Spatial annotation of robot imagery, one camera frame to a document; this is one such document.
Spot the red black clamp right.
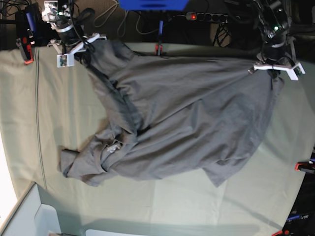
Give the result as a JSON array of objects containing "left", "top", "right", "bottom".
[{"left": 295, "top": 158, "right": 315, "bottom": 174}]

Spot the red black clamp left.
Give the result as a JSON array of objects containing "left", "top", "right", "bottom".
[{"left": 15, "top": 4, "right": 37, "bottom": 64}]

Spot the red black clamp middle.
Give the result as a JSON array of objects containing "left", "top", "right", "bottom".
[{"left": 155, "top": 20, "right": 163, "bottom": 56}]

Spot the blue plastic object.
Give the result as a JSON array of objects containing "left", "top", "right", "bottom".
[{"left": 119, "top": 0, "right": 189, "bottom": 11}]

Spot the grey t-shirt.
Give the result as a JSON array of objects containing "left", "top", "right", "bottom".
[{"left": 60, "top": 40, "right": 284, "bottom": 186}]

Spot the red black clamp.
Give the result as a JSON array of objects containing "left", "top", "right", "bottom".
[
  {"left": 15, "top": 4, "right": 37, "bottom": 64},
  {"left": 295, "top": 158, "right": 315, "bottom": 174},
  {"left": 155, "top": 20, "right": 163, "bottom": 56}
]

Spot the green table cloth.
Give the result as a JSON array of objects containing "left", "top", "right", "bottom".
[{"left": 0, "top": 47, "right": 315, "bottom": 236}]

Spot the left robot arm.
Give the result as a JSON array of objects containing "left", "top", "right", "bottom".
[{"left": 249, "top": 0, "right": 306, "bottom": 81}]

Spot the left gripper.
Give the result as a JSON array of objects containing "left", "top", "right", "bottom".
[{"left": 248, "top": 41, "right": 306, "bottom": 81}]

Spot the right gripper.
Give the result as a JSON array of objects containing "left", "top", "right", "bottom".
[{"left": 47, "top": 33, "right": 107, "bottom": 68}]

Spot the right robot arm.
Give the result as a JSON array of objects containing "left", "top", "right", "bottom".
[{"left": 42, "top": 0, "right": 107, "bottom": 68}]

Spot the black power strip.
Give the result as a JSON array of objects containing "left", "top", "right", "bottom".
[{"left": 184, "top": 12, "right": 237, "bottom": 24}]

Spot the white bin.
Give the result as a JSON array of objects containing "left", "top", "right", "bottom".
[{"left": 0, "top": 182, "right": 62, "bottom": 236}]

